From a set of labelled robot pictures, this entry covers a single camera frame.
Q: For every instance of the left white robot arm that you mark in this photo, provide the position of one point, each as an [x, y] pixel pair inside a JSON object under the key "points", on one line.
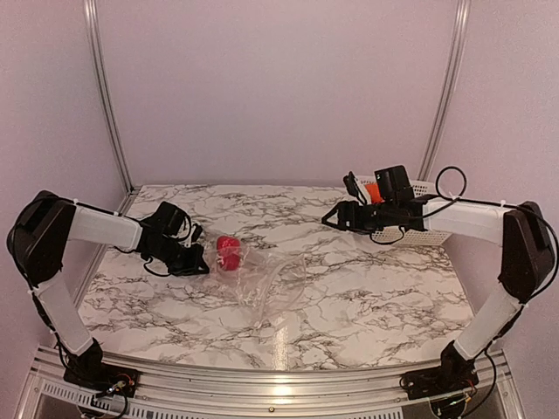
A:
{"points": [[37, 243]]}

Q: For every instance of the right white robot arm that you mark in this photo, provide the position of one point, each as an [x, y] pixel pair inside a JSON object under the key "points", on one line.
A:
{"points": [[526, 241]]}

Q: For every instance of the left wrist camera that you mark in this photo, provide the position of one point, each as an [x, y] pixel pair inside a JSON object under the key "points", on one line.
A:
{"points": [[196, 232]]}

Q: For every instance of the orange fake pepper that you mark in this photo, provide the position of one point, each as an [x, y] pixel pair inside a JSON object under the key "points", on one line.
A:
{"points": [[374, 192]]}

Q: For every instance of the clear zip top bag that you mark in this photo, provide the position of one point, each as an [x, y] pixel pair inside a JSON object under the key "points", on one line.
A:
{"points": [[267, 283]]}

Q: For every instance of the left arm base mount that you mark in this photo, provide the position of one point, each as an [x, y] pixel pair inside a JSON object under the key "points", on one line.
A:
{"points": [[106, 380]]}

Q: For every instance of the front aluminium rail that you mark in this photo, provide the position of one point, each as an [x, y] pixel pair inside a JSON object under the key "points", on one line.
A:
{"points": [[166, 390]]}

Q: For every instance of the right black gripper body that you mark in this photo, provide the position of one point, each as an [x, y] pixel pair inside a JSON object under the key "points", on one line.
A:
{"points": [[365, 223]]}

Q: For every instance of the left aluminium frame post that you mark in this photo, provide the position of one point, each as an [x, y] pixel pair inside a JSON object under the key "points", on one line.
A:
{"points": [[100, 73]]}

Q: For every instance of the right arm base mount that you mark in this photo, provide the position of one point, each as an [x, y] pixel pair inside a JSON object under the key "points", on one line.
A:
{"points": [[429, 382]]}

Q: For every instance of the white plastic basket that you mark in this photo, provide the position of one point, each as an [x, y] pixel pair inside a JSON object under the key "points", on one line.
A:
{"points": [[403, 222]]}

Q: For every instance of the aluminium frame post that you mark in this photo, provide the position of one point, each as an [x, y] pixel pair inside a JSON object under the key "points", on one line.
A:
{"points": [[100, 73], [454, 61]]}

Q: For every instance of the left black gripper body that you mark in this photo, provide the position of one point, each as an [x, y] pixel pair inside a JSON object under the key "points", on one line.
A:
{"points": [[177, 260]]}

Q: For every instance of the right aluminium frame post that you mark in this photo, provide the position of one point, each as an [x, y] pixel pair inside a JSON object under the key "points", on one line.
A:
{"points": [[454, 61]]}

